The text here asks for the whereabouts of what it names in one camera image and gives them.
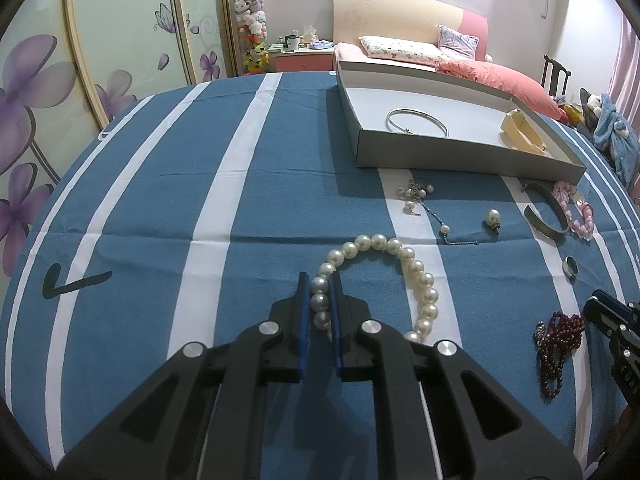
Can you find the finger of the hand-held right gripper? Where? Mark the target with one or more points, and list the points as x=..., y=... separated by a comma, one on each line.
x=607, y=312

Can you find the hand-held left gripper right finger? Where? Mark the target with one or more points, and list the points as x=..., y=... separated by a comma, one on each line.
x=337, y=330

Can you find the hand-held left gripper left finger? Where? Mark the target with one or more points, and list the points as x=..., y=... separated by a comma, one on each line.
x=302, y=330

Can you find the single pearl pendant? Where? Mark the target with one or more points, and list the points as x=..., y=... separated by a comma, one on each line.
x=492, y=217

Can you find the grey cardboard box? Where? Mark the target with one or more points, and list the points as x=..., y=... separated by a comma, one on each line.
x=380, y=110

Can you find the dark metal cuff bangle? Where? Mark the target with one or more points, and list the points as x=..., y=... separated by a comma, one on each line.
x=547, y=229

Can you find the blue plush robe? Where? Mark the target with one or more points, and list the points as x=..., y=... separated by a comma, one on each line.
x=615, y=130

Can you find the cream hair claw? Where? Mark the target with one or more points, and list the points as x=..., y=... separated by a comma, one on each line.
x=520, y=132

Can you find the colourful toy pile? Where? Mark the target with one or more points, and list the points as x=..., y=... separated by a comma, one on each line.
x=572, y=112

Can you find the thin silver bangle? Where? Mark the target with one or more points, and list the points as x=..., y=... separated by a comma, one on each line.
x=388, y=120

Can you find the pink curtain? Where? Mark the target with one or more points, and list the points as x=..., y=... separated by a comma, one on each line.
x=627, y=75

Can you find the dark wooden chair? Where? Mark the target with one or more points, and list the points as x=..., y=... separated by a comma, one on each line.
x=555, y=75

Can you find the folded pink duvet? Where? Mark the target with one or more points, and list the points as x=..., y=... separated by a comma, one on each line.
x=500, y=77

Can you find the pink nightstand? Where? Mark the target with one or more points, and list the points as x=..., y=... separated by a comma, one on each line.
x=300, y=62

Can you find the light blue cloth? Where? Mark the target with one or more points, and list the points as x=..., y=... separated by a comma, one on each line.
x=321, y=45

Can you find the white floral pillow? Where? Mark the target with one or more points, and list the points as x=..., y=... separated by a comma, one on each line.
x=400, y=50

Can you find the tissue box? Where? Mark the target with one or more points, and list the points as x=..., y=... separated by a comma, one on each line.
x=310, y=36

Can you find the purple pillow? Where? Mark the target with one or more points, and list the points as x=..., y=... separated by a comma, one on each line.
x=457, y=42

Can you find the bed with cream pink headboard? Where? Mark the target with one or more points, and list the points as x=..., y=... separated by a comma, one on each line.
x=390, y=15

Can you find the clear tube of plush toys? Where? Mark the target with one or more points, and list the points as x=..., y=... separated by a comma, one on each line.
x=250, y=10

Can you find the floral sliding door wardrobe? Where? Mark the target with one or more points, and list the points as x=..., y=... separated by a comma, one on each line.
x=125, y=20

